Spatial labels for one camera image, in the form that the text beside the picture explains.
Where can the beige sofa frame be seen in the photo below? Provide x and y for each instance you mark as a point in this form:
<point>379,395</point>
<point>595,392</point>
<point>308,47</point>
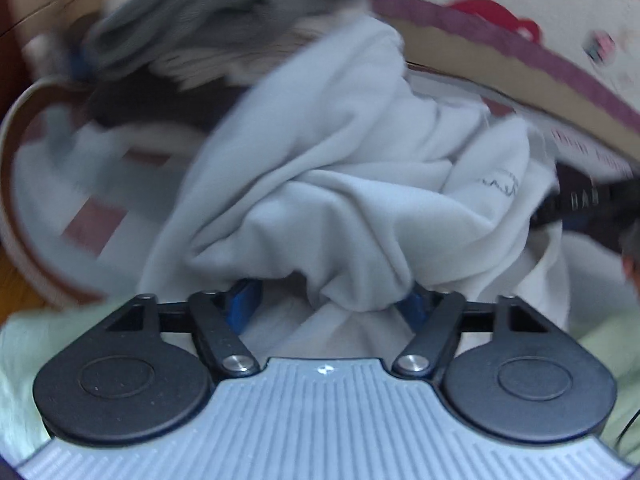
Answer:
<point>53,227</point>

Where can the dark brown folded garment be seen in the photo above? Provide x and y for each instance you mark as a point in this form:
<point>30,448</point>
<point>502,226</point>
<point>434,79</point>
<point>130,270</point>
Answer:
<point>152,99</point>

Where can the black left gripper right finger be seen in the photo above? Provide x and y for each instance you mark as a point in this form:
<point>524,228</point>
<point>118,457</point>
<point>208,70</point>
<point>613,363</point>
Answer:
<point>503,368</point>

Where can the white fleece garment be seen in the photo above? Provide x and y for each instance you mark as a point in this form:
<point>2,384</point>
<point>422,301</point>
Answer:
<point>337,186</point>

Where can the bear print sofa cover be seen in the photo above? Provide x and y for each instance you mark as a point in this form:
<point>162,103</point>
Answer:
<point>599,37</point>

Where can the light green blanket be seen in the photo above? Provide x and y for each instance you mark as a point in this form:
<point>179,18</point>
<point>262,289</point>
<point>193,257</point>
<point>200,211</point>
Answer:
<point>29,339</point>

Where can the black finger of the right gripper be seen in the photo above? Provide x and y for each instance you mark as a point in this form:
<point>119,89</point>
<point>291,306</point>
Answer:
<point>581,202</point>

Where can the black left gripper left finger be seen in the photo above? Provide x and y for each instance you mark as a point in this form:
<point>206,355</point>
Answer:
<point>147,368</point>

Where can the grey folded garment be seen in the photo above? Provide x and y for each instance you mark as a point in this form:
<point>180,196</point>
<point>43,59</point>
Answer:
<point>140,31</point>

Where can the cream folded garment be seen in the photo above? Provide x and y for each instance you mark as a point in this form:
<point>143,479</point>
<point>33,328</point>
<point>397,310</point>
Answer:
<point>192,68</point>

